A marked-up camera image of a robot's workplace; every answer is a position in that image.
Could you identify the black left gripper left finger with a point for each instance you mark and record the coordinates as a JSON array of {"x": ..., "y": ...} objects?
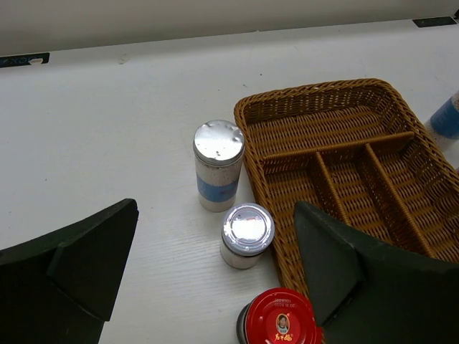
[{"x": 61, "y": 287}]

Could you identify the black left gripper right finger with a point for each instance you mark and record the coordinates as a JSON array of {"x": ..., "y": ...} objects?
[{"x": 364, "y": 290}]

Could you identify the red-lid chili sauce jar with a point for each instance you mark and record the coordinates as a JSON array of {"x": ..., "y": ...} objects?
[{"x": 278, "y": 315}]

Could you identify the short white-lid spice jar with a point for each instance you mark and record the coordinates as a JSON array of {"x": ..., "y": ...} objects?
[{"x": 247, "y": 231}]

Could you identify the tall silver-lid spice bottle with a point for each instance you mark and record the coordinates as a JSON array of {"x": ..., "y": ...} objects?
[{"x": 219, "y": 147}]

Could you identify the brown wicker divided basket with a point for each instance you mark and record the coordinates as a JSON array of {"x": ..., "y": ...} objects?
[{"x": 354, "y": 149}]

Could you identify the black label strip left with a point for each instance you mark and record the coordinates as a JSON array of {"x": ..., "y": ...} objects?
[{"x": 24, "y": 60}]

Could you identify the black label strip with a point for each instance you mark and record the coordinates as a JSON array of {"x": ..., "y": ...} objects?
[
  {"x": 438, "y": 21},
  {"x": 24, "y": 60}
]

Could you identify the black label strip right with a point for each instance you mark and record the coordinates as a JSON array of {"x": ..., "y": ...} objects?
[{"x": 438, "y": 21}]

